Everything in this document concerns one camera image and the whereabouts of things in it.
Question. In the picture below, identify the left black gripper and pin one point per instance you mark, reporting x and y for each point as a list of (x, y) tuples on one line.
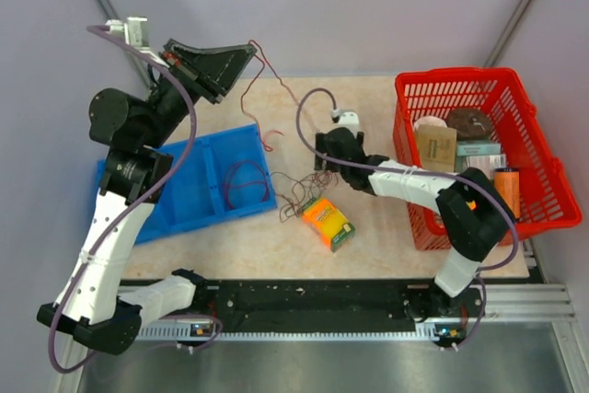
[(207, 71)]

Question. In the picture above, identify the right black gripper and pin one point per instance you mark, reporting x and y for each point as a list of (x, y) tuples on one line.
[(322, 145)]

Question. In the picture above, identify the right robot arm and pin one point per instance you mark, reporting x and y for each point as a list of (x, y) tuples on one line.
[(474, 215)]

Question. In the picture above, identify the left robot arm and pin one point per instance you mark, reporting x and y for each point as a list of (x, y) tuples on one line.
[(89, 308)]

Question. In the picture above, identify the orange sponge package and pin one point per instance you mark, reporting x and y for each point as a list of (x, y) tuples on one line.
[(332, 226)]

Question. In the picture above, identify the brown cardboard box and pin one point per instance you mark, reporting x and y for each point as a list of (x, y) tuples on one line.
[(437, 148)]

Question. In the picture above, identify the blue plastic bin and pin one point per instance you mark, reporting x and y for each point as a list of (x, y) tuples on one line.
[(225, 177)]

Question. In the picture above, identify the teal small box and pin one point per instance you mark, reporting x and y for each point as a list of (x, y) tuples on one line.
[(477, 148)]

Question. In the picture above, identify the brown round lid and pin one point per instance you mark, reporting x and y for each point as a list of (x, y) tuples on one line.
[(470, 124)]

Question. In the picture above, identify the orange cylindrical can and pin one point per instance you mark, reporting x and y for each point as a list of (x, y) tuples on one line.
[(507, 184)]

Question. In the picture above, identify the red plastic basket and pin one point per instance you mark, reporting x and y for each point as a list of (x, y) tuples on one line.
[(547, 201)]

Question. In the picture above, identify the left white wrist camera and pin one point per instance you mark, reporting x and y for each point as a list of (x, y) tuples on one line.
[(134, 31)]

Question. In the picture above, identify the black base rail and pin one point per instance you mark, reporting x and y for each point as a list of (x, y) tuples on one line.
[(330, 306)]

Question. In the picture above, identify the aluminium frame rail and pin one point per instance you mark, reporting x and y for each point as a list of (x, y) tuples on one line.
[(508, 303)]

